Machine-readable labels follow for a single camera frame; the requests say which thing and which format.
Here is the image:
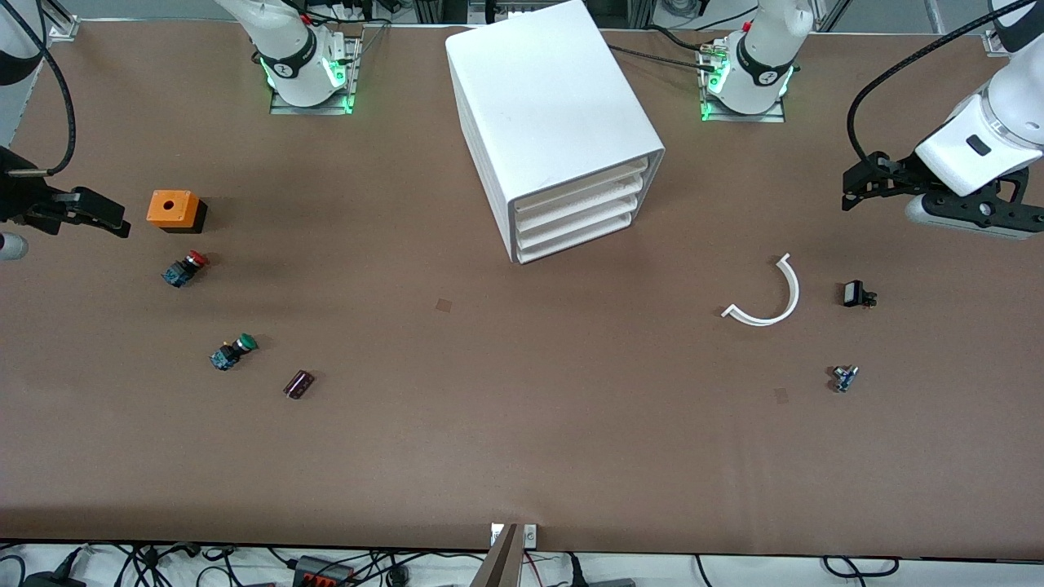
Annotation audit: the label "white plastic drawer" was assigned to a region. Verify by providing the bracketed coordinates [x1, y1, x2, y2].
[516, 192, 641, 250]
[514, 157, 652, 225]
[518, 209, 635, 263]
[515, 173, 648, 237]

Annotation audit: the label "red push button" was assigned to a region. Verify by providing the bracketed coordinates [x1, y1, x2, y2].
[161, 250, 210, 289]

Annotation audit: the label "green push button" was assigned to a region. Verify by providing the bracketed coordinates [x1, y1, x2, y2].
[210, 333, 259, 373]

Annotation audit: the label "white drawer cabinet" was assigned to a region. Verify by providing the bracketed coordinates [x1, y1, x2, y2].
[445, 0, 665, 265]

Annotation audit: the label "orange box with hole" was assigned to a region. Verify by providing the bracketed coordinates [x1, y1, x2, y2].
[147, 189, 209, 236]

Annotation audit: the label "white curved plastic piece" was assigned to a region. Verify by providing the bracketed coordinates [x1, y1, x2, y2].
[721, 253, 802, 328]

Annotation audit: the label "black power strip red switches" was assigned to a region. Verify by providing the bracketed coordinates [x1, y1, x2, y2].
[292, 555, 357, 587]

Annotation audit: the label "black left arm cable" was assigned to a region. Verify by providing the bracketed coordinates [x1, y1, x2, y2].
[847, 0, 1037, 168]

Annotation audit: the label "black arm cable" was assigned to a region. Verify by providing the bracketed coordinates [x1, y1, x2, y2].
[847, 0, 1037, 168]
[12, 0, 78, 179]

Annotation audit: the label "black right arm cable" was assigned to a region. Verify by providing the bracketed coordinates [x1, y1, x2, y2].
[12, 0, 78, 179]

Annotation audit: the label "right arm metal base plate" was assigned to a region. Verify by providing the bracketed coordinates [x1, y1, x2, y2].
[269, 34, 361, 116]

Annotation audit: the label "black looped cable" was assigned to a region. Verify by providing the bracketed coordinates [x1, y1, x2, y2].
[822, 556, 900, 581]

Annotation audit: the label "brown wooden post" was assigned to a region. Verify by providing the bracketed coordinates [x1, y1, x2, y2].
[469, 523, 523, 587]

